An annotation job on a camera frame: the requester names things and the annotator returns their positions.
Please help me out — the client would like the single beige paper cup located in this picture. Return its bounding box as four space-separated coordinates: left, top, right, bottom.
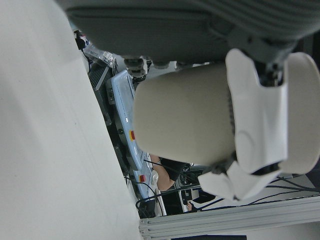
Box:
133 51 320 175

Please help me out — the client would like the grey ribbed electronics box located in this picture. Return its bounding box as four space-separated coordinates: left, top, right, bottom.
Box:
88 64 113 126

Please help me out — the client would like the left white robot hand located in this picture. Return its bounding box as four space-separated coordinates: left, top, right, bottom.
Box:
56 0 320 202

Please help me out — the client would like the person forearm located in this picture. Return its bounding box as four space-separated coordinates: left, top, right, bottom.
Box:
149 154 176 193

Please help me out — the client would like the clear plastic parts bag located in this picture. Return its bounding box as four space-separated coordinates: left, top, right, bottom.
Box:
83 45 116 68

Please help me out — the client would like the black floor cable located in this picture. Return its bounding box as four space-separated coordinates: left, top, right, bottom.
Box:
263 175 320 194

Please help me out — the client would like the aluminium frame profile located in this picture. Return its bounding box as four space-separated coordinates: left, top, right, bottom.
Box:
138 195 320 240

